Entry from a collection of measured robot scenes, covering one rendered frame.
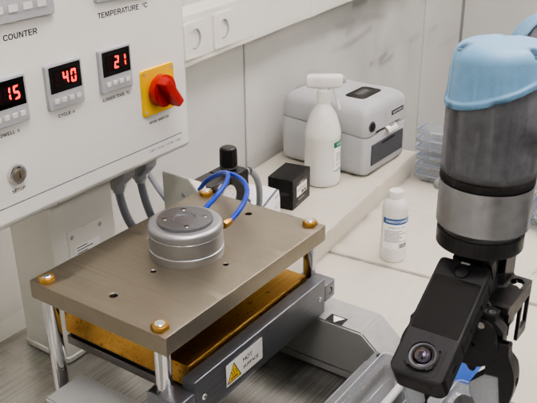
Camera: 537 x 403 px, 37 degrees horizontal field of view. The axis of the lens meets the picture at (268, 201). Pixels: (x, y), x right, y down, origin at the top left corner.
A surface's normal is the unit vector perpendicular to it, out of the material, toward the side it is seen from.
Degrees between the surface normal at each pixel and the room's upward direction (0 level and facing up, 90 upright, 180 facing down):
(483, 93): 87
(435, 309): 30
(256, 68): 90
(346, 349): 90
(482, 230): 90
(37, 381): 0
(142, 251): 0
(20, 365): 0
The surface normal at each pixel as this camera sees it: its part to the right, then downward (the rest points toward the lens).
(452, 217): -0.81, 0.24
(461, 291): -0.30, -0.62
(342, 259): -0.01, -0.91
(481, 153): -0.43, 0.36
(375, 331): 0.53, -0.54
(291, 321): 0.82, 0.23
